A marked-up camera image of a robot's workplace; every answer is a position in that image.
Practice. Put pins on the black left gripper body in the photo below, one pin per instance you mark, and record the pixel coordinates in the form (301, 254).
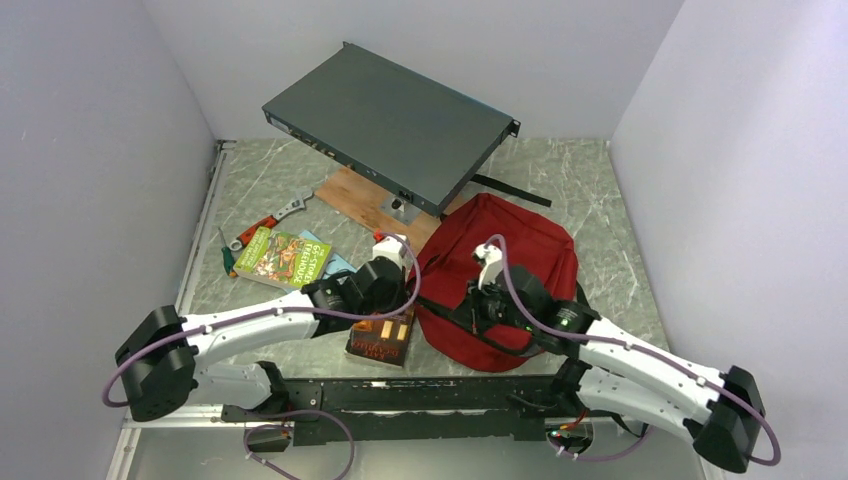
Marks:
(391, 300)

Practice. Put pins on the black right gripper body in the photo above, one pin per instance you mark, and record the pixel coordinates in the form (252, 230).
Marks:
(489, 308)

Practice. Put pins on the dark DiCamillo book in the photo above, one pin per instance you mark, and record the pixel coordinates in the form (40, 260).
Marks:
(385, 342)

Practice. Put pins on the red backpack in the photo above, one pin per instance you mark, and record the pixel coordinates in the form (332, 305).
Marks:
(541, 246)

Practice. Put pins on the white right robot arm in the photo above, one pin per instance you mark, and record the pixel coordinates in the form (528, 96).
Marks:
(609, 372)

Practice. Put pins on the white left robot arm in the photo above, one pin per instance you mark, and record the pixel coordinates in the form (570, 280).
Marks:
(170, 361)

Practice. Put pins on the light blue notebook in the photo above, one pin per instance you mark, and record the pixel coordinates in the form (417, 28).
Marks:
(336, 263)

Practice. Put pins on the wooden base board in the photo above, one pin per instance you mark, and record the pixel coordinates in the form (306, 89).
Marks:
(360, 199)

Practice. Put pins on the green treehouse book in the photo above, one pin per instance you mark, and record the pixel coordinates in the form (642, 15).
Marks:
(282, 260)

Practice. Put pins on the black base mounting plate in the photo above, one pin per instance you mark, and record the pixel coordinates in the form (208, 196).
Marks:
(517, 407)

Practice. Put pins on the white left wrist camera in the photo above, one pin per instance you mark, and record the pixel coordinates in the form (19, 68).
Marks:
(391, 247)

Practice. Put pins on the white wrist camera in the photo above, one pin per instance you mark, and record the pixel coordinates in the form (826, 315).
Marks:
(491, 260)
(391, 247)

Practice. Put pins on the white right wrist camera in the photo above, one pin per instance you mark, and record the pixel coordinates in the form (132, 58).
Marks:
(491, 260)

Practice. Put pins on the metal stand bracket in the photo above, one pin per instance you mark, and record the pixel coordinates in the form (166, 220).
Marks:
(400, 209)

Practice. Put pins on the red handled adjustable wrench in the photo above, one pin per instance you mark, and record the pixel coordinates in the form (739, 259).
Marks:
(295, 204)

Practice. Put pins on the green handled screwdriver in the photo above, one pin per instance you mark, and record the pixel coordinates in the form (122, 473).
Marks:
(227, 255)

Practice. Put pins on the aluminium frame rail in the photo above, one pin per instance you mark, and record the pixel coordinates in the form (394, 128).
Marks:
(129, 435)

